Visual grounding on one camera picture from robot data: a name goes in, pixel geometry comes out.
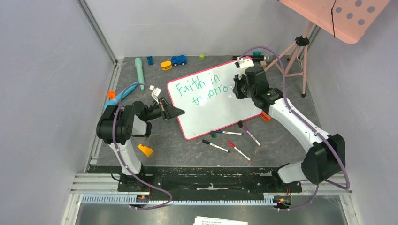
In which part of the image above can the red whiteboard marker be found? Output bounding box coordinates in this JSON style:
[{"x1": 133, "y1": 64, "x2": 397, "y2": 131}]
[{"x1": 227, "y1": 141, "x2": 252, "y2": 162}]

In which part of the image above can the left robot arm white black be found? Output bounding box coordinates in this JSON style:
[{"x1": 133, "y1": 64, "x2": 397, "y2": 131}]
[{"x1": 92, "y1": 97, "x2": 185, "y2": 191}]

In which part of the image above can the yellow oval toy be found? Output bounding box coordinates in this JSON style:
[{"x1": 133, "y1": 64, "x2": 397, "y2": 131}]
[{"x1": 161, "y1": 60, "x2": 173, "y2": 71}]

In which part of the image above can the purple cable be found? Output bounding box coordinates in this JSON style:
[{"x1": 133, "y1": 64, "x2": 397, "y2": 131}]
[
  {"x1": 237, "y1": 46, "x2": 351, "y2": 212},
  {"x1": 111, "y1": 83, "x2": 173, "y2": 211}
]

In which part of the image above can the white cable duct strip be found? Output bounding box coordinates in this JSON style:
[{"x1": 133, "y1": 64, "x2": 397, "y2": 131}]
[{"x1": 81, "y1": 192, "x2": 276, "y2": 206}]

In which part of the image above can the pink tripod stand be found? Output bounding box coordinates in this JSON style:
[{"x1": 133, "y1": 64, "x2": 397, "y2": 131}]
[{"x1": 279, "y1": 22, "x2": 314, "y2": 98}]

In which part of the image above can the orange toy piece left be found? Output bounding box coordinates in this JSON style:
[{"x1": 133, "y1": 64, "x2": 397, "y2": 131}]
[{"x1": 107, "y1": 91, "x2": 117, "y2": 99}]

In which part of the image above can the pink perforated board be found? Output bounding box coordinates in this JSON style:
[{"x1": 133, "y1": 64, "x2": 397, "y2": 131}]
[{"x1": 280, "y1": 0, "x2": 390, "y2": 44}]

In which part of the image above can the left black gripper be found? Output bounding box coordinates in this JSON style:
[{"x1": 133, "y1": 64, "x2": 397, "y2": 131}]
[{"x1": 145, "y1": 97, "x2": 185, "y2": 121}]

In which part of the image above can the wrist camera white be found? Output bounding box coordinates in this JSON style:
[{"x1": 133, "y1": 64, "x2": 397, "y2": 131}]
[
  {"x1": 235, "y1": 57, "x2": 254, "y2": 80},
  {"x1": 149, "y1": 85, "x2": 161, "y2": 103}
]

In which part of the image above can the blue toy car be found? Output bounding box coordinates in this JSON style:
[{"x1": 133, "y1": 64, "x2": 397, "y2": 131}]
[{"x1": 171, "y1": 55, "x2": 187, "y2": 67}]

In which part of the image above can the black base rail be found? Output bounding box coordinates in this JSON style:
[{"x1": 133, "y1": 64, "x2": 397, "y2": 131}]
[{"x1": 116, "y1": 165, "x2": 335, "y2": 195}]

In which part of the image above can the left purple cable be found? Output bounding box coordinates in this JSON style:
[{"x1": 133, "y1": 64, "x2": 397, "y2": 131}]
[{"x1": 111, "y1": 83, "x2": 173, "y2": 211}]

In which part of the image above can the blue whiteboard marker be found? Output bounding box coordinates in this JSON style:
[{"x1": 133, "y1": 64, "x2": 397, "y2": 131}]
[{"x1": 215, "y1": 130, "x2": 243, "y2": 135}]

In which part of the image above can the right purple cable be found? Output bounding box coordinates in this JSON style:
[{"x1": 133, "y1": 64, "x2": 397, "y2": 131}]
[{"x1": 237, "y1": 46, "x2": 351, "y2": 212}]

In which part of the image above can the orange semicircle toy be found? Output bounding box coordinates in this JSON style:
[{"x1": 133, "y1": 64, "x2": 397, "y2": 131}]
[{"x1": 260, "y1": 112, "x2": 272, "y2": 122}]

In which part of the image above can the black whiteboard marker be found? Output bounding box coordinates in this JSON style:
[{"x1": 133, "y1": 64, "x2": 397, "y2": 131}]
[{"x1": 202, "y1": 139, "x2": 230, "y2": 153}]

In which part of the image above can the wooden cube block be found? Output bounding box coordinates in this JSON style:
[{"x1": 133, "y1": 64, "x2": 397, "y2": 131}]
[{"x1": 260, "y1": 60, "x2": 267, "y2": 69}]

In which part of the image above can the white paper sheet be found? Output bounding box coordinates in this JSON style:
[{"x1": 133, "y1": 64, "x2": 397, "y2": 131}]
[{"x1": 193, "y1": 216, "x2": 248, "y2": 225}]

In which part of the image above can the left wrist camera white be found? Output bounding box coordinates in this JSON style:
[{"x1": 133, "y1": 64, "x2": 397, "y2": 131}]
[{"x1": 149, "y1": 85, "x2": 161, "y2": 103}]

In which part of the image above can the blue toy tube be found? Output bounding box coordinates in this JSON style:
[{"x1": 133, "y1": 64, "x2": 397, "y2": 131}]
[{"x1": 103, "y1": 82, "x2": 138, "y2": 109}]

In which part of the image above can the dark blue block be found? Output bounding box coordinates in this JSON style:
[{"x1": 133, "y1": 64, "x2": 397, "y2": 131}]
[{"x1": 147, "y1": 56, "x2": 154, "y2": 65}]

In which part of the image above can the purple whiteboard marker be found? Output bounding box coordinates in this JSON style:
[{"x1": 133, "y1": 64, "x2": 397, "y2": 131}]
[{"x1": 242, "y1": 125, "x2": 262, "y2": 146}]

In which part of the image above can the green marker cap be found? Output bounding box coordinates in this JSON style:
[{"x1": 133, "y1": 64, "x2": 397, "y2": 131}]
[{"x1": 210, "y1": 131, "x2": 217, "y2": 138}]

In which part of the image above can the mint green toy tube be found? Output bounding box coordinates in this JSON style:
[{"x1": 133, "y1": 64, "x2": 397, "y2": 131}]
[{"x1": 134, "y1": 57, "x2": 145, "y2": 84}]

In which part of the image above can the pink framed whiteboard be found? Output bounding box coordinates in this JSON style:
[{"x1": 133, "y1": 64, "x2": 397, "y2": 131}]
[{"x1": 167, "y1": 61, "x2": 261, "y2": 140}]

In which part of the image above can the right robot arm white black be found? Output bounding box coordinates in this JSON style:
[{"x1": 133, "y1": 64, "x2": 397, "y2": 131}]
[{"x1": 232, "y1": 66, "x2": 345, "y2": 191}]

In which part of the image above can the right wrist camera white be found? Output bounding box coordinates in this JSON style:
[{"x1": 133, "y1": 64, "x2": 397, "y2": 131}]
[{"x1": 235, "y1": 57, "x2": 254, "y2": 80}]

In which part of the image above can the yellow plastic wedge block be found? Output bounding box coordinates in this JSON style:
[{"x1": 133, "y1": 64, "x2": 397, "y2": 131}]
[{"x1": 138, "y1": 144, "x2": 153, "y2": 157}]

